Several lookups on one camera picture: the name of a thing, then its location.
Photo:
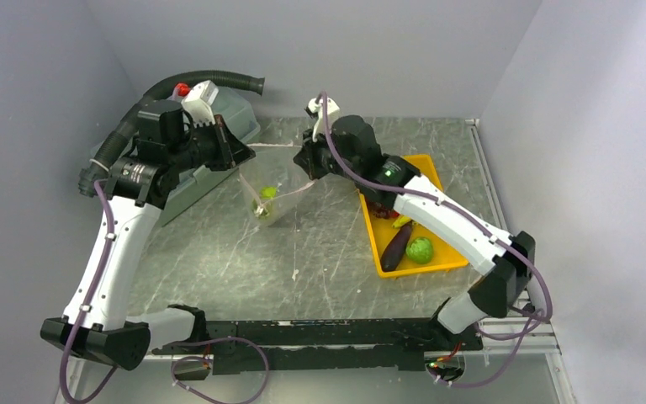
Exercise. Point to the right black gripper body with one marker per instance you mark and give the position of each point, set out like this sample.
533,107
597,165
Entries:
320,162

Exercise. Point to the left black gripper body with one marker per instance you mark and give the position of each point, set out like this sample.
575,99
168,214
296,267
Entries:
194,149

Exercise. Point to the clear pink zip top bag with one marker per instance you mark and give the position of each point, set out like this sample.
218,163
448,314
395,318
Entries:
273,166

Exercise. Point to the green white celery stalk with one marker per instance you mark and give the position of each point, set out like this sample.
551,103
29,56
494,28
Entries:
262,206

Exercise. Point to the yellow banana bunch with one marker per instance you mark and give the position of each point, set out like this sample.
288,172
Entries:
402,221

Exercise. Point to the purple eggplant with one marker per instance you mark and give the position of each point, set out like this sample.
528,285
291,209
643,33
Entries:
395,250

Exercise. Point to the yellow plastic tray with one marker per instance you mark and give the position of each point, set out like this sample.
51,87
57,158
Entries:
380,233

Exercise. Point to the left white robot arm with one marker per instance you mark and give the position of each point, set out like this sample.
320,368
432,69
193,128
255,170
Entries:
95,325

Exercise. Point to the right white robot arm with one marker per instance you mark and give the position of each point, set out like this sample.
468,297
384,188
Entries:
500,259

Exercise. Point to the clear lidded storage box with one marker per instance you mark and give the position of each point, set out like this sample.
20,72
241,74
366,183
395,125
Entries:
195,183

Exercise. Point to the purple grape bunch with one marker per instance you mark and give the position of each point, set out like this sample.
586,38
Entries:
381,212

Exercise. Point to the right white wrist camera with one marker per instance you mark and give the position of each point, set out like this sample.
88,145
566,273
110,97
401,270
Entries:
325,112

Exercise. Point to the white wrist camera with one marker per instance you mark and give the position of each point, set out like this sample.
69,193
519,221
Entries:
325,112
197,100

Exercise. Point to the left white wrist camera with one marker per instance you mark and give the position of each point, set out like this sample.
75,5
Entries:
197,100

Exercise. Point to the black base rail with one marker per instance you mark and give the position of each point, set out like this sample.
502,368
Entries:
401,343

